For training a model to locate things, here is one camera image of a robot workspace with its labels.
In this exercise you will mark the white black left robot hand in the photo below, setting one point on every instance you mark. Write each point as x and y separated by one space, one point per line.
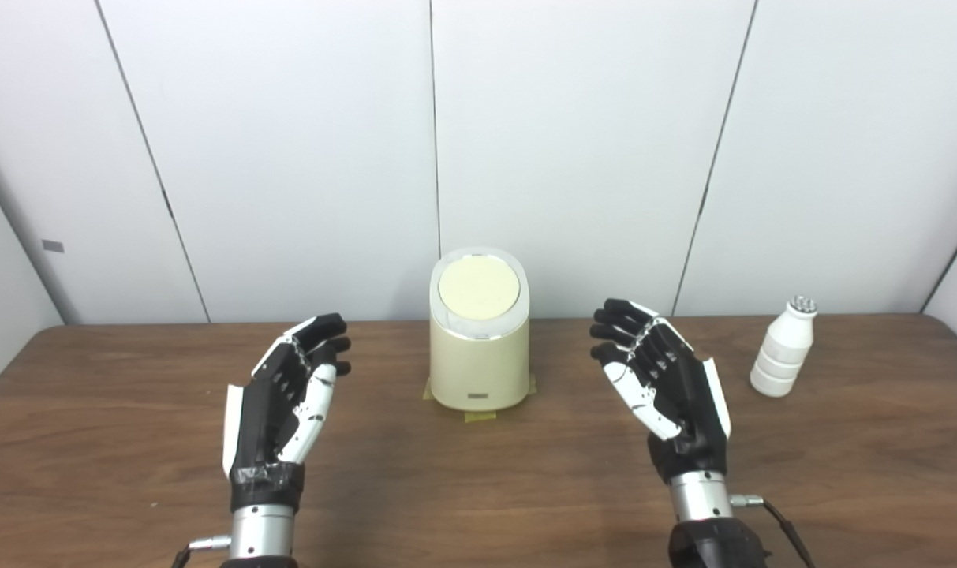
261 426

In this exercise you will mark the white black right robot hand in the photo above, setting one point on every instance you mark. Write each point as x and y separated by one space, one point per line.
687 410

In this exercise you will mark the small white plastic bottle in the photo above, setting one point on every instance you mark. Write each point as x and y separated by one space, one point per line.
782 351

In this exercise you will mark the cream round bin lid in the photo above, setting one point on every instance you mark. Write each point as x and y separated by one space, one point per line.
478 288

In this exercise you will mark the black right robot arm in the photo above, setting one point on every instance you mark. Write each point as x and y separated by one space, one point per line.
703 536

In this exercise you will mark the cream-colored round bin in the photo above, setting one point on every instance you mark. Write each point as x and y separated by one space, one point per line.
478 363

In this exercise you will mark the small grey wall tag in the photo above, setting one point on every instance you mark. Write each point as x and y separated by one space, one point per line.
53 246

